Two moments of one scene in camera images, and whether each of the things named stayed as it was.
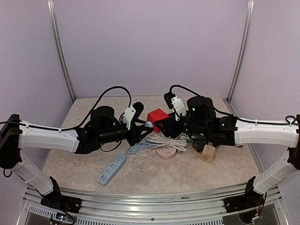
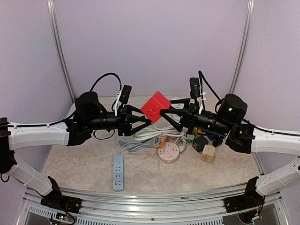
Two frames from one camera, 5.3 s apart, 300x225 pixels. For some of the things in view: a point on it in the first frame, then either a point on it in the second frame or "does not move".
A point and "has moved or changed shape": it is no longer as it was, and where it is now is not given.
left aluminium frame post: [51, 9] does not move
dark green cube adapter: [198, 145] does not move
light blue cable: [139, 146] has moved or changed shape
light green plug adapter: [189, 141] does not move
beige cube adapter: [208, 152] does not move
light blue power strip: [106, 176] -> [118, 173]
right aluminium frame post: [243, 53] does not move
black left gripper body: [108, 136] -> [94, 123]
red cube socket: [156, 115] has moved or changed shape
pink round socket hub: [166, 152] has moved or changed shape
